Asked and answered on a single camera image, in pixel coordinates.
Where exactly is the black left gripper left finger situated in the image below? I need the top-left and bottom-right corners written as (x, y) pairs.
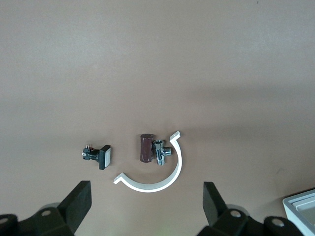
top-left (0, 180), bottom-right (93, 236)

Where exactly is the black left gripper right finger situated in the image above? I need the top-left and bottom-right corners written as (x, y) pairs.
top-left (199, 181), bottom-right (305, 236)

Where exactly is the white drawer cabinet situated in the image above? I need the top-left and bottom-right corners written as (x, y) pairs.
top-left (282, 188), bottom-right (315, 236)

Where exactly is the white curved pipe clamp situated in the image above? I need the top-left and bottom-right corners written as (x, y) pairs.
top-left (113, 130), bottom-right (183, 193)

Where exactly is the brown cylinder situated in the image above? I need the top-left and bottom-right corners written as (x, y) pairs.
top-left (139, 133), bottom-right (155, 163)

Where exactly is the brown table cover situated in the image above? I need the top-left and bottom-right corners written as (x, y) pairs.
top-left (0, 0), bottom-right (315, 236)

